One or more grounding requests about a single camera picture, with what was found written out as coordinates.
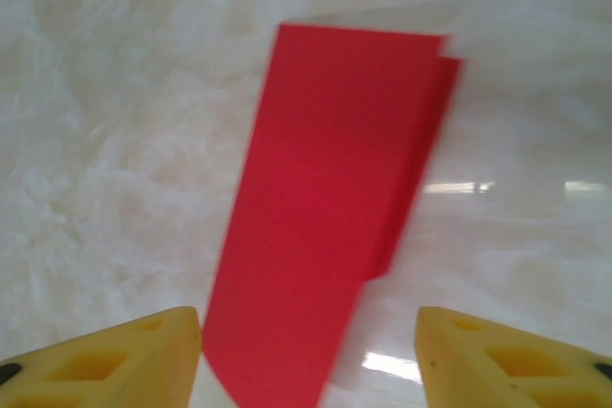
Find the red cloth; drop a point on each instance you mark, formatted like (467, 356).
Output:
(315, 188)

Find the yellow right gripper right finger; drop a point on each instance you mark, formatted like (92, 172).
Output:
(507, 365)

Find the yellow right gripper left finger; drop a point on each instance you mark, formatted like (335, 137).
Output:
(95, 370)

